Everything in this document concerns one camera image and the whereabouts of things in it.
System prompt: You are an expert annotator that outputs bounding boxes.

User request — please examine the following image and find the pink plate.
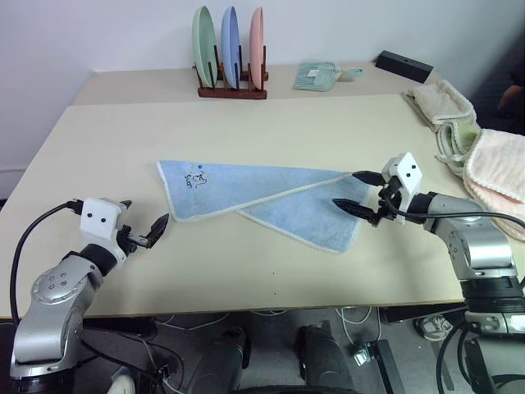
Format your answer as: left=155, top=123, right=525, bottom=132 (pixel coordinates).
left=249, top=7, right=266, bottom=92

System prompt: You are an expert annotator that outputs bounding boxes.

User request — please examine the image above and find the green towel with white trim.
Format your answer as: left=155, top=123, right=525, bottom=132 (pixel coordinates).
left=434, top=121, right=484, bottom=182

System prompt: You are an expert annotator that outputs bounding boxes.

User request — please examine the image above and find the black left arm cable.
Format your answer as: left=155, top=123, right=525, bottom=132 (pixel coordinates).
left=9, top=199, right=85, bottom=329

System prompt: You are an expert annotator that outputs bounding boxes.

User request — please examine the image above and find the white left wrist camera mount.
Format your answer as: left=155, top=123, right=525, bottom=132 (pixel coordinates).
left=79, top=197, right=129, bottom=272

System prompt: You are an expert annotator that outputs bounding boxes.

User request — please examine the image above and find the black rectangular box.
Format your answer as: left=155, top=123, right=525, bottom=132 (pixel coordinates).
left=375, top=49, right=435, bottom=84

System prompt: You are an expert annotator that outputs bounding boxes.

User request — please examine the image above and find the dark rounded shape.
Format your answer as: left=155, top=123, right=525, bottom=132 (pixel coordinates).
left=296, top=321, right=354, bottom=394
left=195, top=326, right=252, bottom=394

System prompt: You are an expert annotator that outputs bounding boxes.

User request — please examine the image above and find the green plate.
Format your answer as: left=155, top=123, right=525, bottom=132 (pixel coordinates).
left=192, top=5, right=219, bottom=89

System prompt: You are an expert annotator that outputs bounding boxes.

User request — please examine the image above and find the grey shoe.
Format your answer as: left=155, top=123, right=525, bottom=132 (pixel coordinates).
left=413, top=314, right=454, bottom=341

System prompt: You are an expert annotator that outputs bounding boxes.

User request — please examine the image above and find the black table leg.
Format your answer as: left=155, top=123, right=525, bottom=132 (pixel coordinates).
left=367, top=339, right=408, bottom=394

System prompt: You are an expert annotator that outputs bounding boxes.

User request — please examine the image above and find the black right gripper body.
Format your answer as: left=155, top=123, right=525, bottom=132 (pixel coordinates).
left=367, top=175, right=406, bottom=227

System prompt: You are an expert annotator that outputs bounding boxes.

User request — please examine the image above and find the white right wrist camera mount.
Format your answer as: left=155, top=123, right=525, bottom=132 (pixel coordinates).
left=381, top=151, right=424, bottom=225

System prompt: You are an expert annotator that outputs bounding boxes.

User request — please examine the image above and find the pink towel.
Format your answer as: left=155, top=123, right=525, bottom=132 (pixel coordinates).
left=463, top=128, right=525, bottom=241

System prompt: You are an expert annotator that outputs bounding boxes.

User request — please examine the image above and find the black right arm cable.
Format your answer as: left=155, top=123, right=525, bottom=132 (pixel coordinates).
left=383, top=203, right=525, bottom=231

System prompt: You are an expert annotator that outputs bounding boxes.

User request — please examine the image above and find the blue towel with embroidered logo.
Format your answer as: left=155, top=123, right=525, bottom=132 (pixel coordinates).
left=156, top=159, right=367, bottom=255

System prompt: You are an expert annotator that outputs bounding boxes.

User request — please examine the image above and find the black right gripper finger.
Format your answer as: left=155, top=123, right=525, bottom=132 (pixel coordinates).
left=351, top=170, right=387, bottom=188
left=331, top=198, right=376, bottom=222

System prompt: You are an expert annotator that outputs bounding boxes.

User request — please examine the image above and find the black table crossbar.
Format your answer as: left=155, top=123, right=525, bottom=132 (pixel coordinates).
left=380, top=304, right=468, bottom=326

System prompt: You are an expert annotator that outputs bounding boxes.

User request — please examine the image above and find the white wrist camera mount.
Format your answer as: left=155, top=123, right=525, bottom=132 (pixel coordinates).
left=79, top=197, right=129, bottom=272
left=381, top=151, right=424, bottom=225

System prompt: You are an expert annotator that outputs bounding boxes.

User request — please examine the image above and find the brown wooden plate rack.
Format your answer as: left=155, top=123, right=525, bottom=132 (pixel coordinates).
left=192, top=44, right=270, bottom=101

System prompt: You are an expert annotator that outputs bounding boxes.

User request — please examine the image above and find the beige towel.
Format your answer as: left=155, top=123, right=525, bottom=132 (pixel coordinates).
left=401, top=79, right=477, bottom=134

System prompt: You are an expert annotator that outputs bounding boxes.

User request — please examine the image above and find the white floor cable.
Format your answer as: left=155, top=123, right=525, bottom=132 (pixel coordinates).
left=334, top=305, right=382, bottom=350

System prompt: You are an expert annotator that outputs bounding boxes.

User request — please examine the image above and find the folded green cloth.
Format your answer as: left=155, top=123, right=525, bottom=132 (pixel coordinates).
left=293, top=61, right=342, bottom=93

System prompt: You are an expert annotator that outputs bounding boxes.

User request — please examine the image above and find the blue plate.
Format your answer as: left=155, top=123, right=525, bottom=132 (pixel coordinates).
left=221, top=7, right=241, bottom=90

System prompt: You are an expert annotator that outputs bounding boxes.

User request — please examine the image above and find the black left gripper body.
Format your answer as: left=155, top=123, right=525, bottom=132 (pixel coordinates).
left=116, top=224, right=149, bottom=257

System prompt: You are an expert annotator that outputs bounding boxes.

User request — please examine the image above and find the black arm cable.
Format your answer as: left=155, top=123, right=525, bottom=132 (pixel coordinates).
left=9, top=199, right=85, bottom=329
left=383, top=203, right=525, bottom=231

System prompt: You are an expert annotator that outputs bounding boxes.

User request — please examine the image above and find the person in dark clothes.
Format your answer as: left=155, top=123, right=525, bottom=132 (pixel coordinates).
left=494, top=61, right=525, bottom=136

